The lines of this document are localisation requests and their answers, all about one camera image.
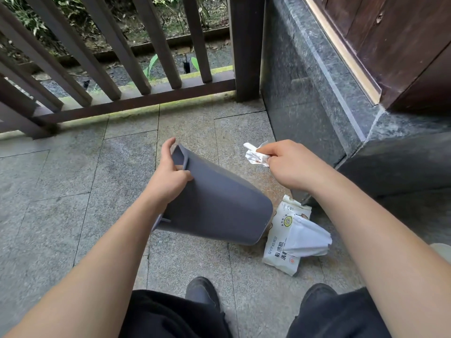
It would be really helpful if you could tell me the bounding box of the person's right hand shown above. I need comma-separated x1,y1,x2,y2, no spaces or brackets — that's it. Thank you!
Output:
256,139,339,194

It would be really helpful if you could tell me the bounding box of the person's left hand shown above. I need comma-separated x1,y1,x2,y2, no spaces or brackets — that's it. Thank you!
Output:
144,137,194,207

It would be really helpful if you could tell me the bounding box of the grey plastic bin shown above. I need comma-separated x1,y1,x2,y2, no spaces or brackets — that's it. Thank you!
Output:
152,143,273,246

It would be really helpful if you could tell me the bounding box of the person's left forearm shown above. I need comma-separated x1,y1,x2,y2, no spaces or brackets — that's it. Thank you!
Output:
0,188,170,338

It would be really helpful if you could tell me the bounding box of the person's right forearm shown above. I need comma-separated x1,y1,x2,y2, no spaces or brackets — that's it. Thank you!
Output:
298,169,451,338

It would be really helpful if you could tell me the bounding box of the grey stone ledge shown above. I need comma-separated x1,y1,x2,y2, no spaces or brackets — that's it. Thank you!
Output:
260,0,451,208

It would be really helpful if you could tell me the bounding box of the white tissue pack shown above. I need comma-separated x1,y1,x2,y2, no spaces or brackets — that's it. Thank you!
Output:
262,194,313,277

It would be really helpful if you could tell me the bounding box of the white tissue sheet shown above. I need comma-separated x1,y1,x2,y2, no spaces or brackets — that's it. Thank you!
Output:
283,219,333,257

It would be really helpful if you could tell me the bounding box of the dark wooden railing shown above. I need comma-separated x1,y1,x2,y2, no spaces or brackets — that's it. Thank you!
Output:
0,0,265,139

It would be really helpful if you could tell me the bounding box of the person's black left shoe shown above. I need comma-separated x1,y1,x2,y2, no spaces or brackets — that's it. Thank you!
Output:
185,277,221,319

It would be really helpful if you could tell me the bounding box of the person's black shoe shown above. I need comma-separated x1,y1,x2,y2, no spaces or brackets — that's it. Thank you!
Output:
300,283,339,314
185,277,221,319

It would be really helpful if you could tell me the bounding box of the person's black right shoe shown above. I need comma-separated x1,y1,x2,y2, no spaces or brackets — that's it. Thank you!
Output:
300,283,339,314

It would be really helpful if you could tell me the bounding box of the dark wooden door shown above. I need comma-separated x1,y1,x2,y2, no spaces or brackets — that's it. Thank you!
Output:
303,0,451,111

